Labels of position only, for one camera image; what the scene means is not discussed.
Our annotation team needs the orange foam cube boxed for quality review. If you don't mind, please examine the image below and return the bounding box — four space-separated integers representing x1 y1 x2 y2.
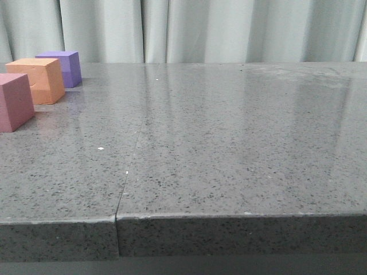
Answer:
5 58 65 105

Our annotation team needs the pale green curtain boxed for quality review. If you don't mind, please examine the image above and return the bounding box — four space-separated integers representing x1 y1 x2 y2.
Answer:
1 1 366 63

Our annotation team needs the purple foam cube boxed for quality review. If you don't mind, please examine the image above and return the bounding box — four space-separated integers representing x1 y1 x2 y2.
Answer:
35 51 82 88

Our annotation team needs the pink foam cube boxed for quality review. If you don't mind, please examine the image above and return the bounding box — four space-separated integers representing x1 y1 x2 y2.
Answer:
1 73 34 132

